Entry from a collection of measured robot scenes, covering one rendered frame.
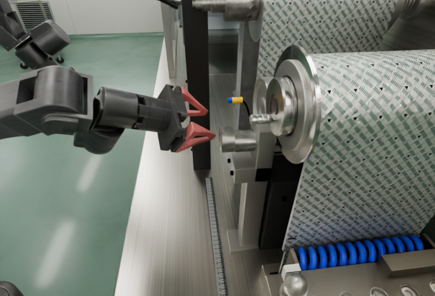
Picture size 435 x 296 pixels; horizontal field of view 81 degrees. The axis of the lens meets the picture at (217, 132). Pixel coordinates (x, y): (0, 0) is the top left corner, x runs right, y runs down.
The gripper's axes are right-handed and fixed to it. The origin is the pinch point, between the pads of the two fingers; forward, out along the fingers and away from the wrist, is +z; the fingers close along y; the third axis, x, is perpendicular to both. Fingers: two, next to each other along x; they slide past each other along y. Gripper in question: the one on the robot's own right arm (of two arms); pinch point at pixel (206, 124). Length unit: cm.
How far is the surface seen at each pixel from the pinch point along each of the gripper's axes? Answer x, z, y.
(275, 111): 16.2, -3.3, 10.7
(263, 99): 10.5, 5.0, 1.5
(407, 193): 18.3, 15.7, 23.2
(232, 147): 7.4, -3.5, 10.4
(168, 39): -29, 21, -75
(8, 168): -204, -32, -101
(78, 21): -308, 38, -495
